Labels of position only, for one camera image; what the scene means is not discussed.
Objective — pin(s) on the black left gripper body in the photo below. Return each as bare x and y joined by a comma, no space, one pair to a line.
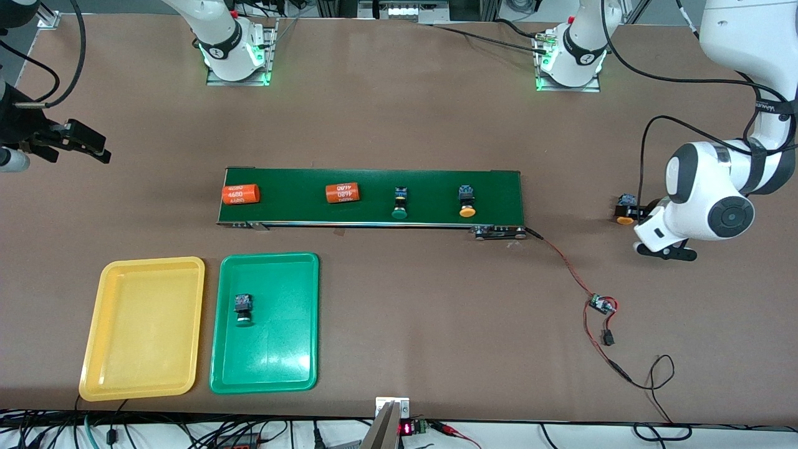
646,207

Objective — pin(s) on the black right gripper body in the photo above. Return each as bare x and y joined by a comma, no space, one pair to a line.
15,123

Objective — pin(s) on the yellow push button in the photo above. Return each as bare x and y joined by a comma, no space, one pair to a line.
467,194
624,204

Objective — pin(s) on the orange cylinder with white print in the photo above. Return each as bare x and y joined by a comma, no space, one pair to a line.
240,194
343,193

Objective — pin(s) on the green push button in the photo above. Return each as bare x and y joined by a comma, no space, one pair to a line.
399,196
243,305

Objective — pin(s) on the small green circuit board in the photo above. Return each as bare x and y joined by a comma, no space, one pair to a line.
602,304

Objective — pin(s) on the small black connector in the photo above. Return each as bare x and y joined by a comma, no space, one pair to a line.
608,338

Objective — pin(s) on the yellow plastic tray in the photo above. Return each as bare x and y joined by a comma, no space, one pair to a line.
143,324

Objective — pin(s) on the green conveyor belt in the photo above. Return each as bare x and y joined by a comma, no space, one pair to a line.
380,181

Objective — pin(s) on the green plastic tray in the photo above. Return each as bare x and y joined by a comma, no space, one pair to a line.
268,349

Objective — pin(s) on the red clip lead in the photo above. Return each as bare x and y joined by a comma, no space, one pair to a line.
446,429

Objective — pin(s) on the silver mounting plate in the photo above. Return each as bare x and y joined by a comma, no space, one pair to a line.
402,405

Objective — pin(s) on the metal box with lights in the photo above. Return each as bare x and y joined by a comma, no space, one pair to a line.
399,11

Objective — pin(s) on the red digit display module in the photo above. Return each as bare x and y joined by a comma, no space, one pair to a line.
406,428

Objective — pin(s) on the black power plug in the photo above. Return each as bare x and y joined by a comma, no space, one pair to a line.
318,436

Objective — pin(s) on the aluminium frame profile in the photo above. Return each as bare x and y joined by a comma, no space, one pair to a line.
50,20

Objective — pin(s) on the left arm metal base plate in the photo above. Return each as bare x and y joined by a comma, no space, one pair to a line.
561,88

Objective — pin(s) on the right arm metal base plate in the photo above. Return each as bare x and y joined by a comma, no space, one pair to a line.
218,81

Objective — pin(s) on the grey camera pole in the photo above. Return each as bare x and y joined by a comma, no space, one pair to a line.
381,433

